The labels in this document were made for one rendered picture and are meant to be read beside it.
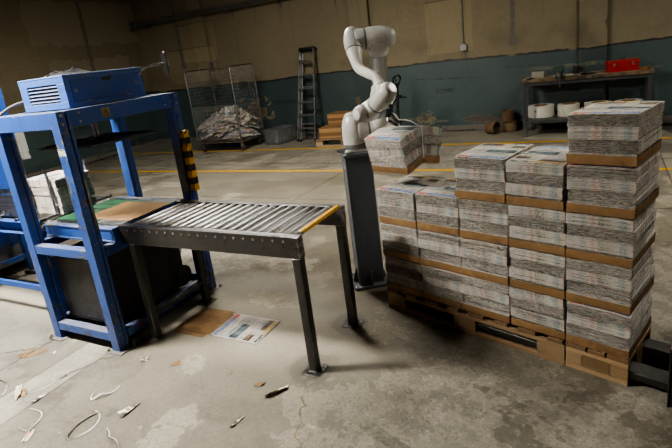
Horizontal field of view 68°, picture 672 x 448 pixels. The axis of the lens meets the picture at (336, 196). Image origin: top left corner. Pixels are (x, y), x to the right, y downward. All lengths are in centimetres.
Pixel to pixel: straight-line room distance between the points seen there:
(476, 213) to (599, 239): 62
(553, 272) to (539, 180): 47
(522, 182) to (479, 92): 703
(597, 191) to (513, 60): 707
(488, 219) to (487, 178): 23
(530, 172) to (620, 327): 82
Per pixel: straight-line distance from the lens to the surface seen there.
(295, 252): 261
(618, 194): 249
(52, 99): 358
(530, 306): 287
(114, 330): 359
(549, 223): 264
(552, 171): 255
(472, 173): 275
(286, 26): 1105
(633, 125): 241
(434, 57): 975
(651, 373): 287
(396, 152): 299
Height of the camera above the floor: 167
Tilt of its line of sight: 16 degrees down
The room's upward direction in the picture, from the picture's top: 7 degrees counter-clockwise
